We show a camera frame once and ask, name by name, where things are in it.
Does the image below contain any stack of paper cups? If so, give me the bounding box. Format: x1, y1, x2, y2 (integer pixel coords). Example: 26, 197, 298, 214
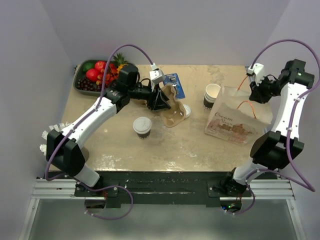
203, 83, 221, 110

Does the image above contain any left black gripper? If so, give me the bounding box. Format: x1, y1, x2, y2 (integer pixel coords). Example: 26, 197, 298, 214
128, 80, 171, 111

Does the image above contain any grey fruit tray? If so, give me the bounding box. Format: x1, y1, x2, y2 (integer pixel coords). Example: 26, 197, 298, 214
73, 60, 134, 96

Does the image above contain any red apple front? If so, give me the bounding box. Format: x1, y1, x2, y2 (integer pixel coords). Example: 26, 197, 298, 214
85, 68, 100, 82

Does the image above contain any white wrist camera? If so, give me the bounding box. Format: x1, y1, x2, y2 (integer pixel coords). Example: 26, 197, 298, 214
246, 63, 266, 85
149, 63, 166, 86

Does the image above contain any aluminium frame rail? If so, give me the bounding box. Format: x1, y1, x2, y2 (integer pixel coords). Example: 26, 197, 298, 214
19, 178, 307, 240

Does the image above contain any red apple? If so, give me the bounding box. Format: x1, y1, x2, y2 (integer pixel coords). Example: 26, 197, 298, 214
94, 60, 106, 73
85, 68, 100, 82

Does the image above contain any blue blister pack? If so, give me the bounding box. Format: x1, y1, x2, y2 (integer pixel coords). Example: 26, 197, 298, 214
163, 73, 186, 100

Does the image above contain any red cherries bunch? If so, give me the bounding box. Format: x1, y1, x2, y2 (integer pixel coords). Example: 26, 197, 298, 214
96, 63, 119, 86

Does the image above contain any orange pineapple toy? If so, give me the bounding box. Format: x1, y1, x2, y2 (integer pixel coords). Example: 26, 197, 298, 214
113, 52, 129, 72

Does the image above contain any dark red grape bunch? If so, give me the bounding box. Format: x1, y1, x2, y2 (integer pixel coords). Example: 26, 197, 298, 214
75, 77, 102, 92

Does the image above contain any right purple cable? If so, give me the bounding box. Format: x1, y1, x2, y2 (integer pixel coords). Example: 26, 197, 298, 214
224, 39, 320, 216

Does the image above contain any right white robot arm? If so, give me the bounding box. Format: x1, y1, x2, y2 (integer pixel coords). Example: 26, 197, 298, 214
213, 59, 315, 197

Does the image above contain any pulp cup carrier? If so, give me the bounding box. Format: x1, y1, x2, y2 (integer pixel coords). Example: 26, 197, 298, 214
160, 84, 187, 128
135, 99, 148, 106

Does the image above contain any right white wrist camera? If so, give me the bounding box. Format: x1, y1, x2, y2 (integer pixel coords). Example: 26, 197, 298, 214
246, 63, 266, 85

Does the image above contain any green apple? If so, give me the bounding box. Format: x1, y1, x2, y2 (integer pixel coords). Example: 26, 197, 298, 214
82, 61, 95, 73

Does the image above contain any black paper coffee cup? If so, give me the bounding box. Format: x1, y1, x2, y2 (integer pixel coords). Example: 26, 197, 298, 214
136, 130, 151, 139

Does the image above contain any red apple back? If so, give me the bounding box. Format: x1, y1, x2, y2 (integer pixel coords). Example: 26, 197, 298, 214
94, 60, 106, 73

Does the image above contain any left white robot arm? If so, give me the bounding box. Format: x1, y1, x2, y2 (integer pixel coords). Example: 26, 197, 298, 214
46, 65, 170, 196

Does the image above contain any purple cable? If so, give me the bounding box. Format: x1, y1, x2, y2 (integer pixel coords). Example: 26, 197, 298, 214
44, 44, 157, 221
224, 39, 320, 216

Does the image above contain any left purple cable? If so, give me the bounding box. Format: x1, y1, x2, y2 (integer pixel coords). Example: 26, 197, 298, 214
44, 44, 157, 221

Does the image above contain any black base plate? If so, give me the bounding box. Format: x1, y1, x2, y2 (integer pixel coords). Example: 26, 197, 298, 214
42, 170, 279, 209

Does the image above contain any spare white cup lid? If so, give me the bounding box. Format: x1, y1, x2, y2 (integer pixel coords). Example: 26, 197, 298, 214
183, 104, 192, 119

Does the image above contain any grey straw holder cup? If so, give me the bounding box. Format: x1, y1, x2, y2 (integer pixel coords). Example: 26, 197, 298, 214
81, 147, 90, 162

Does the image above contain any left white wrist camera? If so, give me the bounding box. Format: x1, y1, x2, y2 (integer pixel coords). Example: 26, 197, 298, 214
149, 63, 166, 86

